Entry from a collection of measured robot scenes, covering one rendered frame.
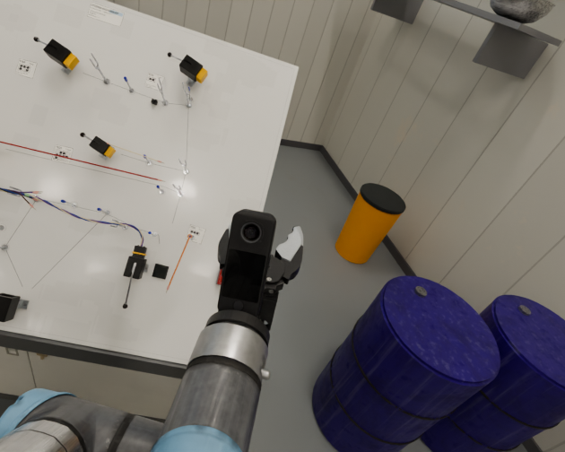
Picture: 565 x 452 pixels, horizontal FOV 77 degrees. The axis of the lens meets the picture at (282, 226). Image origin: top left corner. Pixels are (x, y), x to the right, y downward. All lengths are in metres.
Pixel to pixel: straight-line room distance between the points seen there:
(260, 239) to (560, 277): 2.41
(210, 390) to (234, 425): 0.03
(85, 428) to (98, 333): 0.79
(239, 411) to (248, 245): 0.15
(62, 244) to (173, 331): 0.41
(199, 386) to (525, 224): 2.58
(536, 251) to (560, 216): 0.25
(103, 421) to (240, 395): 0.15
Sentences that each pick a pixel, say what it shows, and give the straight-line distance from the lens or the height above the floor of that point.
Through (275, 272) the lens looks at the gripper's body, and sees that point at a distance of 0.43.
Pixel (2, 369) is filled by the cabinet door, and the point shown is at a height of 0.58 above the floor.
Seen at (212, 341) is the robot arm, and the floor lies 1.59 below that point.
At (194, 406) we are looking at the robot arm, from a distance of 0.33.
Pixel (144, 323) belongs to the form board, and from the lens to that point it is 1.16.
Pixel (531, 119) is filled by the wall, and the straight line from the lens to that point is 2.87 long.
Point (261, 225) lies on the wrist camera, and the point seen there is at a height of 1.67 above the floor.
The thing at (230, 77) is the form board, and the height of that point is 1.52.
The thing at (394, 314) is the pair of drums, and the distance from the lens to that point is 1.61.
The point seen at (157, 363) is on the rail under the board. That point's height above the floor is 0.86.
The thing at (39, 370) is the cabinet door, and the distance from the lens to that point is 1.48.
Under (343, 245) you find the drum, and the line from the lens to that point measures 3.12.
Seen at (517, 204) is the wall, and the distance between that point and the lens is 2.81.
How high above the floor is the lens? 1.89
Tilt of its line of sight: 36 degrees down
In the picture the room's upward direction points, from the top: 22 degrees clockwise
